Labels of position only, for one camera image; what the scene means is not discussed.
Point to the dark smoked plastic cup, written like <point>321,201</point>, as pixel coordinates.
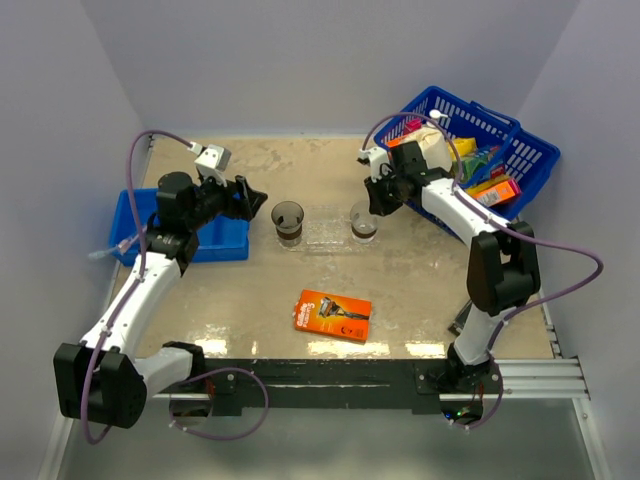
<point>287,217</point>

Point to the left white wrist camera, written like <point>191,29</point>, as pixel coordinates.
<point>211,162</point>

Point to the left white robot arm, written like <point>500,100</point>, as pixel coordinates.
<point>135,300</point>

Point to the small red box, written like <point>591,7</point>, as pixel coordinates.
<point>412,125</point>

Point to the pink wrapped toothbrush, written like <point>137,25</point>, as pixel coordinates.
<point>119,251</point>

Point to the blue shopping basket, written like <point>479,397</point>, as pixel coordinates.
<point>526,158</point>

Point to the blue plastic bin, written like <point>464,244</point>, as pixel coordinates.
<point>221,240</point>

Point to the clear textured acrylic tray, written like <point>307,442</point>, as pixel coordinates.
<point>352,247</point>

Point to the black aluminium base frame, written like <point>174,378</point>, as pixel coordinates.
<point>232,385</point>

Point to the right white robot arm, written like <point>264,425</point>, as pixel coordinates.
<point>502,272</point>

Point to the black green razor package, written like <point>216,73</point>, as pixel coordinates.
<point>460,320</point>

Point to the orange pink box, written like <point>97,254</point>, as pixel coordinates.
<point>495,191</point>

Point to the green sponge pack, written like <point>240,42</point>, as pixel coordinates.
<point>478,166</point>

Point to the white pump bottle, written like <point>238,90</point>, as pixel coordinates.
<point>436,114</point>

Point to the yellow sponge pack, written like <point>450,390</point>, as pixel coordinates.
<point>463,147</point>

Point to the orange razor box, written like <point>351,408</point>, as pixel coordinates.
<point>332,315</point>

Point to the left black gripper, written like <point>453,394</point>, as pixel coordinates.
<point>245,209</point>

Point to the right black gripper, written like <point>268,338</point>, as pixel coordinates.
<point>378,205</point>

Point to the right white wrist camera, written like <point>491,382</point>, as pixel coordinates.
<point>378,161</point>

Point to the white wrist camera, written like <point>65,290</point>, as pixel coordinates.
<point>211,162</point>
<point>378,161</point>

